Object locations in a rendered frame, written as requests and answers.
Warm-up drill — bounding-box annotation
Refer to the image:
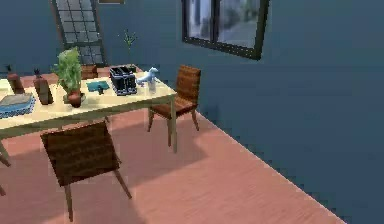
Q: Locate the brown wooden chair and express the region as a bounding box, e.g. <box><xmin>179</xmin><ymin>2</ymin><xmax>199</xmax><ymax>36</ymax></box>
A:
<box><xmin>80</xmin><ymin>64</ymin><xmax>99</xmax><ymax>80</ymax></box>
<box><xmin>39</xmin><ymin>120</ymin><xmax>133</xmax><ymax>223</ymax></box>
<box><xmin>147</xmin><ymin>64</ymin><xmax>202</xmax><ymax>148</ymax></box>

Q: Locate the black toaster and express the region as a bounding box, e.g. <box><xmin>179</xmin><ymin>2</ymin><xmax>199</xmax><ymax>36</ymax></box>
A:
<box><xmin>109</xmin><ymin>65</ymin><xmax>138</xmax><ymax>97</ymax></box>

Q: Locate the pale wooden dining table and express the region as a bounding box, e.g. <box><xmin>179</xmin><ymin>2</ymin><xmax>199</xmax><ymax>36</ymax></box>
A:
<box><xmin>0</xmin><ymin>75</ymin><xmax>179</xmax><ymax>161</ymax></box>

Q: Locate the thin green floor plant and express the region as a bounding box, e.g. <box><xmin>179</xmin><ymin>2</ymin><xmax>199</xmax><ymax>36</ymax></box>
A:
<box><xmin>118</xmin><ymin>29</ymin><xmax>138</xmax><ymax>73</ymax></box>

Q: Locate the black framed window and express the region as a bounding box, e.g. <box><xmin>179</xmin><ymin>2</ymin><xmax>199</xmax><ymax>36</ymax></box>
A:
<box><xmin>181</xmin><ymin>0</ymin><xmax>271</xmax><ymax>61</ymax></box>

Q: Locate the teal cloth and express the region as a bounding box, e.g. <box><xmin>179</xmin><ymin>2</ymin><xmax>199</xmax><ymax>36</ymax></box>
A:
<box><xmin>86</xmin><ymin>80</ymin><xmax>111</xmax><ymax>93</ymax></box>

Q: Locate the green potted house plant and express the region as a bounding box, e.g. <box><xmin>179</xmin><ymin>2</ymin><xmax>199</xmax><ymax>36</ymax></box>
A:
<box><xmin>50</xmin><ymin>46</ymin><xmax>87</xmax><ymax>109</ymax></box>

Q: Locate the glass paned room door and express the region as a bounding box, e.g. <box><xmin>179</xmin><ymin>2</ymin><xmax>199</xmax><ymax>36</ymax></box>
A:
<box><xmin>49</xmin><ymin>0</ymin><xmax>108</xmax><ymax>67</ymax></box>

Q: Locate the brown pepper mill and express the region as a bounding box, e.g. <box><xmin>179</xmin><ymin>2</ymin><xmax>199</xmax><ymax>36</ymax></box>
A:
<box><xmin>32</xmin><ymin>68</ymin><xmax>55</xmax><ymax>106</ymax></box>
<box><xmin>5</xmin><ymin>64</ymin><xmax>26</xmax><ymax>95</ymax></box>

